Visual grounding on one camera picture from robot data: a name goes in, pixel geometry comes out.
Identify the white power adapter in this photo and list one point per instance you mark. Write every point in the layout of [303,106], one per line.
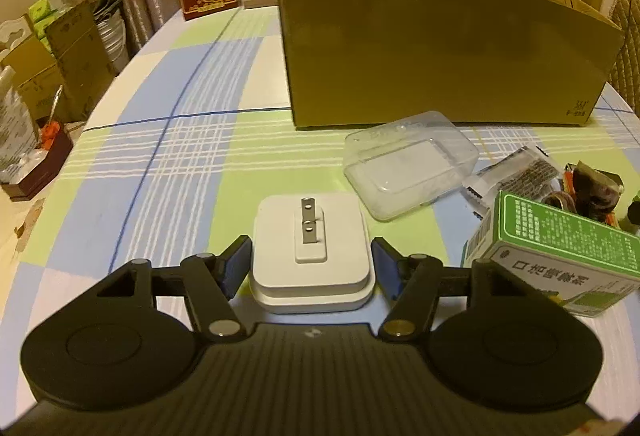
[311,254]

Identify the white plastic bag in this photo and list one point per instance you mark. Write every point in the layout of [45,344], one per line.
[19,134]

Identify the large cardboard box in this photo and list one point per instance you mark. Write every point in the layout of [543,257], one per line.
[358,62]

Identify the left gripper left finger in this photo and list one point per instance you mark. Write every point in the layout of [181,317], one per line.
[205,281]

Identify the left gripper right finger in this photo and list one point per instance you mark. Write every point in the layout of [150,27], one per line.
[415,283]

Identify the clear packet dark contents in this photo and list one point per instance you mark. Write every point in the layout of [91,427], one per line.
[527,172]

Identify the green white medicine box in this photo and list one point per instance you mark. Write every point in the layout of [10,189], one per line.
[582,265]

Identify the orange handled tool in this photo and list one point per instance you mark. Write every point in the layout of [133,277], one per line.
[51,128]

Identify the brown cardboard box stack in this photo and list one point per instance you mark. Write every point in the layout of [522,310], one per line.
[68,77]

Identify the clear plastic case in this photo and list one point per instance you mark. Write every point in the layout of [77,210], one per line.
[398,166]

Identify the dark brown snack packet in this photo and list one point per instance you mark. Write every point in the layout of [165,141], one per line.
[592,191]

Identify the quilted brown chair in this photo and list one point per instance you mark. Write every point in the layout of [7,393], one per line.
[624,76]

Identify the checkered tablecloth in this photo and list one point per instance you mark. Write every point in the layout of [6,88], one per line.
[196,131]

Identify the dark wooden tray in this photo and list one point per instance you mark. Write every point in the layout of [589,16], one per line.
[41,168]

